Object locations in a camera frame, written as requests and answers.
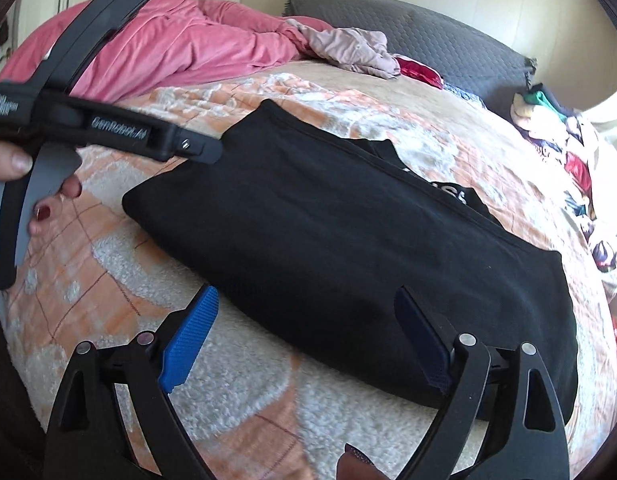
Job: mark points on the grey quilted pillow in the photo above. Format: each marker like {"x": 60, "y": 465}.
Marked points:
{"x": 438, "y": 35}

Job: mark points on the person's left hand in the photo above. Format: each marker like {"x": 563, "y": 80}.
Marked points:
{"x": 8, "y": 160}

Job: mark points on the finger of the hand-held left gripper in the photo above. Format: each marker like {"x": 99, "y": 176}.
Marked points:
{"x": 201, "y": 149}

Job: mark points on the black sweater with orange cuffs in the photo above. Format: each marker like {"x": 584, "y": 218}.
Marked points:
{"x": 313, "y": 220}

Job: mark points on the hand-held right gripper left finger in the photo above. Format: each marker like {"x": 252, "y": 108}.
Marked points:
{"x": 188, "y": 345}

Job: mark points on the mauve garment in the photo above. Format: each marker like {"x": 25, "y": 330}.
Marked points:
{"x": 348, "y": 47}

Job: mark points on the blue patterned cloth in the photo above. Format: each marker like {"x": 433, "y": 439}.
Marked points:
{"x": 463, "y": 94}

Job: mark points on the person's dark clothing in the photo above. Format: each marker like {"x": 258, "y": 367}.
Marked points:
{"x": 13, "y": 385}

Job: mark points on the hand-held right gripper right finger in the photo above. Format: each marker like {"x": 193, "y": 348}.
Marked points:
{"x": 423, "y": 345}

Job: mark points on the pink duvet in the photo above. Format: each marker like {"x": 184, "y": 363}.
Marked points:
{"x": 188, "y": 45}

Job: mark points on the red garment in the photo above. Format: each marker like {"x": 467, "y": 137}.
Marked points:
{"x": 418, "y": 71}

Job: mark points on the pile of colourful clothes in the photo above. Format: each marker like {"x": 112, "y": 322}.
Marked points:
{"x": 578, "y": 165}

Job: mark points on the white curtain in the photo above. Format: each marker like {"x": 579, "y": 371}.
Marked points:
{"x": 613, "y": 115}

